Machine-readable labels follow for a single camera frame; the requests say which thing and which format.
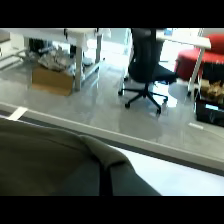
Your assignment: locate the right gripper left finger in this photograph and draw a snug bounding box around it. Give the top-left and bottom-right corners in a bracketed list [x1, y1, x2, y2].
[49, 155, 102, 197]

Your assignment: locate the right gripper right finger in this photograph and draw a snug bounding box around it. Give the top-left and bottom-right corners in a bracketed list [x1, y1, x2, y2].
[110, 161, 161, 197]

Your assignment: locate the olive green garment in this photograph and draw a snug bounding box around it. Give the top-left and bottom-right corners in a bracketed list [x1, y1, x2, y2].
[0, 117, 135, 197]

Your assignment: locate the cardboard box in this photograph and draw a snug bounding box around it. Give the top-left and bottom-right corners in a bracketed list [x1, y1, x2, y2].
[31, 64, 75, 97]

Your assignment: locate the black crate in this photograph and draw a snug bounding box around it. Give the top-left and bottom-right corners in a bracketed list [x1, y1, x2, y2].
[194, 92, 224, 128]

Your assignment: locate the black office chair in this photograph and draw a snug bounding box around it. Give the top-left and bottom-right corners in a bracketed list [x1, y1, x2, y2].
[117, 28, 179, 116]

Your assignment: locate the white desk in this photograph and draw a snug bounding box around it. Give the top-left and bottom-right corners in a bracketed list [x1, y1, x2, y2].
[0, 28, 112, 93]

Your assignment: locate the red sofa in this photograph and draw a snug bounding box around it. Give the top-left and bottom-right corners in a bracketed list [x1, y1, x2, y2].
[173, 33, 224, 83]

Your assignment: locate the white table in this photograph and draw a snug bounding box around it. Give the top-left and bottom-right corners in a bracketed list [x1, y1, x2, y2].
[155, 28, 213, 98]

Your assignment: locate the silver frame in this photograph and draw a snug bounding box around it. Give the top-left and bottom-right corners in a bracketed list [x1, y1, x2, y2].
[0, 101, 224, 176]

